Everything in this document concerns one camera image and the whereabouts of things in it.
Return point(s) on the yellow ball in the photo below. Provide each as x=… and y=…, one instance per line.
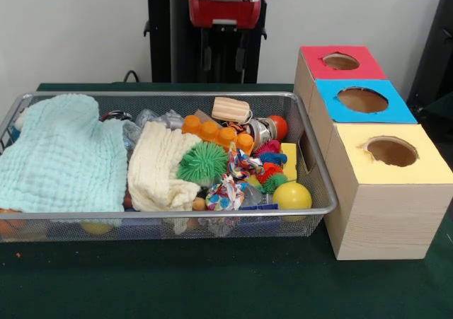
x=292, y=196

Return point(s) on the silver metal cup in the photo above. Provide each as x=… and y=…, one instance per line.
x=262, y=129

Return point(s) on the polka dot cloth toy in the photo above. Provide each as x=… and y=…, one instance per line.
x=223, y=195

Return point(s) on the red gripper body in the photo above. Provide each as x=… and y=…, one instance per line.
x=224, y=9

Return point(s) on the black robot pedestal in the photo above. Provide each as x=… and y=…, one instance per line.
x=166, y=43

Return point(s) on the striped wooden block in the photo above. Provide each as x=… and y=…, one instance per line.
x=230, y=108

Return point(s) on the cream cloth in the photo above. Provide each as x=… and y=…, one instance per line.
x=155, y=170

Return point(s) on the wooden box with three holes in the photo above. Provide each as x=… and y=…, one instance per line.
x=385, y=213

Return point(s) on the dark green table cloth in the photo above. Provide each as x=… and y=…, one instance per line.
x=212, y=280

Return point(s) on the black chair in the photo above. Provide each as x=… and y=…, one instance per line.
x=435, y=57

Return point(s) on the yellow foam block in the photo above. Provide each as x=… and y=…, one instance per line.
x=289, y=160

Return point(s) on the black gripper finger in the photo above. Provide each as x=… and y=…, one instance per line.
x=208, y=55
x=240, y=55

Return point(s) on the mint green cloth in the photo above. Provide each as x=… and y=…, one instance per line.
x=60, y=156

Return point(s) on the green spiky puffer toy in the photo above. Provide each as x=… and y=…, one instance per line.
x=201, y=161

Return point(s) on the clear mesh bin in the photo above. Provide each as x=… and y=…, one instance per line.
x=311, y=177

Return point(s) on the clear plastic bottle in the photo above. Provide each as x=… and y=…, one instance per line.
x=254, y=195

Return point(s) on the orange building block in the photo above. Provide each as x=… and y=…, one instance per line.
x=212, y=129

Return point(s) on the blue building block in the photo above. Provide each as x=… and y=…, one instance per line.
x=260, y=207

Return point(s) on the rainbow spiky caterpillar toy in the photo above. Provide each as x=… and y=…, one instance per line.
x=270, y=172

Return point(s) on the red ball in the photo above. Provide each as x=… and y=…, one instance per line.
x=279, y=126

